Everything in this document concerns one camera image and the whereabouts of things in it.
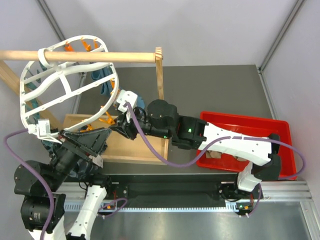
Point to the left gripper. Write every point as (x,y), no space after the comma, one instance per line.
(90,142)

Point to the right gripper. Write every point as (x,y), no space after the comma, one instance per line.
(126,128)

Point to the orange clip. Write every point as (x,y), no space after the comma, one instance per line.
(86,128)
(108,120)

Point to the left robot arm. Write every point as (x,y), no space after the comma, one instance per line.
(42,210)

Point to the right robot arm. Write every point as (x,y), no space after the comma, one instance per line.
(162,120)

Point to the white plastic sock hanger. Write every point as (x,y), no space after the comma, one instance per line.
(60,70)

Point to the teal clip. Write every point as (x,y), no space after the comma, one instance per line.
(30,106)
(31,71)

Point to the teal blue sock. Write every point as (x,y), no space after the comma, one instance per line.
(107,87)

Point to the brown argyle sock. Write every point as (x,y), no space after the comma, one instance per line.
(212,154)

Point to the wooden rod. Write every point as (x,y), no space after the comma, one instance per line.
(72,56)

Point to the red plastic tray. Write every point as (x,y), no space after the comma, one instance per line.
(252,126)

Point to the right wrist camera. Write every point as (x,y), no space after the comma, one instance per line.
(123,97)

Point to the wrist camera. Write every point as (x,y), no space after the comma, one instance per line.
(42,130)
(123,97)

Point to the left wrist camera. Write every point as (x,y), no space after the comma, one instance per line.
(42,130)

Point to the wooden rack upright post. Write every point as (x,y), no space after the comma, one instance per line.
(159,72)

